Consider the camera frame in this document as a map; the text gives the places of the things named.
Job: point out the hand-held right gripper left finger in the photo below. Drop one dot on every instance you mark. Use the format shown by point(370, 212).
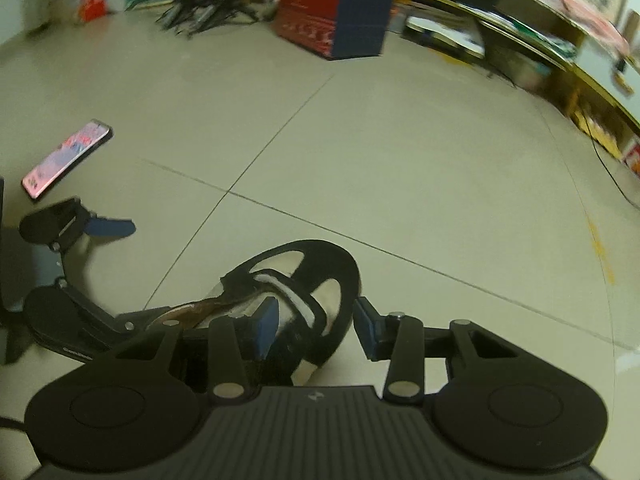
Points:
point(265, 327)

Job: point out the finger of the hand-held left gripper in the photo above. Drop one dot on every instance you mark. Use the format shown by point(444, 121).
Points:
point(100, 312)
point(110, 227)

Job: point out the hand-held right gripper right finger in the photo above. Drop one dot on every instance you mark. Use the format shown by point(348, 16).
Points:
point(367, 330)

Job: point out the grey shoelace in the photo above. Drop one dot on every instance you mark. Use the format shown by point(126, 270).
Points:
point(295, 300)

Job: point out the black and beige shoe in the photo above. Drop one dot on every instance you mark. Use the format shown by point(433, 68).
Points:
point(325, 265)

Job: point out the black smartphone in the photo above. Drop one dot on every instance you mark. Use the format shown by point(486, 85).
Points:
point(67, 160)

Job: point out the white flat package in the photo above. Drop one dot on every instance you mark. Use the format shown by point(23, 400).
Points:
point(445, 35)

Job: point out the red and blue gift box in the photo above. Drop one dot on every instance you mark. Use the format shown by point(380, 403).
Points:
point(320, 5)

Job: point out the long yellow wooden shelf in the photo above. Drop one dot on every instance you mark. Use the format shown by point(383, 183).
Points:
point(550, 35)

